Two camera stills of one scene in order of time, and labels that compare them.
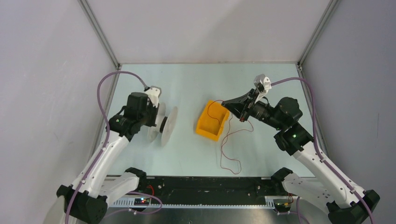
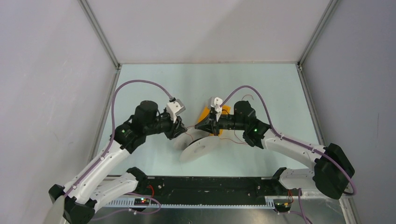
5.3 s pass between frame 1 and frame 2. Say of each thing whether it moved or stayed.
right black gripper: moved
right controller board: stayed
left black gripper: moved
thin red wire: moved
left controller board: stayed
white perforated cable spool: moved
